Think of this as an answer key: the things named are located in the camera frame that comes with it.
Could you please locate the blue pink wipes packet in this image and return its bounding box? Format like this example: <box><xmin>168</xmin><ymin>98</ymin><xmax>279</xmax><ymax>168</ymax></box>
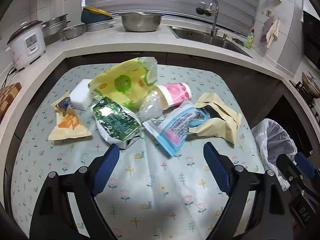
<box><xmin>143</xmin><ymin>100</ymin><xmax>209</xmax><ymax>156</ymax></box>

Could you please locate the pink flower paper cup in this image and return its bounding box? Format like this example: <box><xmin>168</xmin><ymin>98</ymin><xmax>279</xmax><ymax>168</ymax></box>
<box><xmin>155</xmin><ymin>83</ymin><xmax>192</xmax><ymax>110</ymax></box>

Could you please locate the yellow green plastic bag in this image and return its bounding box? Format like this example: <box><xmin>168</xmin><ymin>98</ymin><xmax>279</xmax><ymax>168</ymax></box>
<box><xmin>88</xmin><ymin>57</ymin><xmax>157</xmax><ymax>111</ymax></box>

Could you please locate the trash bin with white liner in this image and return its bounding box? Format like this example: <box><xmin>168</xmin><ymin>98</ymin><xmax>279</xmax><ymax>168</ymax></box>
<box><xmin>251</xmin><ymin>118</ymin><xmax>297</xmax><ymax>191</ymax></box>

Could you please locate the chrome kitchen faucet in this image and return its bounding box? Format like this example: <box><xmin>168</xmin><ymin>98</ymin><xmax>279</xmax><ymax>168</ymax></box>
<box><xmin>196</xmin><ymin>0</ymin><xmax>219</xmax><ymax>37</ymax></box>

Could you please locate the black gas stove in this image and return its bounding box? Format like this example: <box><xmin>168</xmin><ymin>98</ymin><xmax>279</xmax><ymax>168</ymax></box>
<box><xmin>290</xmin><ymin>80</ymin><xmax>319</xmax><ymax>125</ymax></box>

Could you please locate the cream wok with lid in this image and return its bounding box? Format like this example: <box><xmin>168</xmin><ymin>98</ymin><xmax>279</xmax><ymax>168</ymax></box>
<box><xmin>302</xmin><ymin>72</ymin><xmax>320</xmax><ymax>99</ymax></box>

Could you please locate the beige paper pouch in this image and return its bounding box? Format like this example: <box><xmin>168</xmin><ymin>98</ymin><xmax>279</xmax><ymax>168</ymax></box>
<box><xmin>189</xmin><ymin>92</ymin><xmax>242</xmax><ymax>146</ymax></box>

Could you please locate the orange cream snack packet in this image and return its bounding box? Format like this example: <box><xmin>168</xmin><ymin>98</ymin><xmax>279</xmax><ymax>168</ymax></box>
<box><xmin>48</xmin><ymin>92</ymin><xmax>92</xmax><ymax>140</ymax></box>

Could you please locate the floral tablecloth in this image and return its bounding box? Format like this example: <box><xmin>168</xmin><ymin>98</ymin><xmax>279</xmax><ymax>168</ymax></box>
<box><xmin>10</xmin><ymin>63</ymin><xmax>266</xmax><ymax>240</ymax></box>

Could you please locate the green silver foil packet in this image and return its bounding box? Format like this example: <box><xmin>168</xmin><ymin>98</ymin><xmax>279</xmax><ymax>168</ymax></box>
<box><xmin>92</xmin><ymin>97</ymin><xmax>142</xmax><ymax>150</ymax></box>

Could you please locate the white sponge block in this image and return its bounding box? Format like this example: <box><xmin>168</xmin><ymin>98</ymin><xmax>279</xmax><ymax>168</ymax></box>
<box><xmin>70</xmin><ymin>79</ymin><xmax>93</xmax><ymax>111</ymax></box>

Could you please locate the green dish soap bottle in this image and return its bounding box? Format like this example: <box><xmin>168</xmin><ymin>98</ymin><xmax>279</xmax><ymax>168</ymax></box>
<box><xmin>244</xmin><ymin>29</ymin><xmax>255</xmax><ymax>49</ymax></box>

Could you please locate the wooden checkered cutting board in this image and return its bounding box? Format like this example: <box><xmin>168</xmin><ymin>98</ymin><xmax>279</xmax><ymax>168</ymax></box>
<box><xmin>0</xmin><ymin>82</ymin><xmax>22</xmax><ymax>121</ymax></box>

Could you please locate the hanging cream dish towel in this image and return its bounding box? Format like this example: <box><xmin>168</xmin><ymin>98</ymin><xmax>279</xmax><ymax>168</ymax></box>
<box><xmin>265</xmin><ymin>18</ymin><xmax>280</xmax><ymax>48</ymax></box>

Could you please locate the dark scouring pad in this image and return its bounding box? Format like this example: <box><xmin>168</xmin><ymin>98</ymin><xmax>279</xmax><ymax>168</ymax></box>
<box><xmin>232</xmin><ymin>38</ymin><xmax>245</xmax><ymax>47</ymax></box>

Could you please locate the clear crumpled plastic bag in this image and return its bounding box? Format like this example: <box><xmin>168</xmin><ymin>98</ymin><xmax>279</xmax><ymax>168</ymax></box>
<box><xmin>137</xmin><ymin>89</ymin><xmax>167</xmax><ymax>122</ymax></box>

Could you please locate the stainless steel sink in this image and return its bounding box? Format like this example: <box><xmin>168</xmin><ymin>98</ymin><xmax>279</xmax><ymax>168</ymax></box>
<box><xmin>169</xmin><ymin>26</ymin><xmax>252</xmax><ymax>58</ymax></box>

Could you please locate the white rice cooker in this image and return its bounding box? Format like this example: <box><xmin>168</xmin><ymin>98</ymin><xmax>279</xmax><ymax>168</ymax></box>
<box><xmin>5</xmin><ymin>20</ymin><xmax>46</xmax><ymax>70</ymax></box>

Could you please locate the steel steamer pot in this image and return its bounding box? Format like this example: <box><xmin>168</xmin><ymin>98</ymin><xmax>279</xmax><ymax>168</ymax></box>
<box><xmin>42</xmin><ymin>14</ymin><xmax>69</xmax><ymax>37</ymax></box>

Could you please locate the large steel mixing bowl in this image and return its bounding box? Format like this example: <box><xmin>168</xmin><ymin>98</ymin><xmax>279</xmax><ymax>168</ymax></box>
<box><xmin>120</xmin><ymin>12</ymin><xmax>163</xmax><ymax>33</ymax></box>

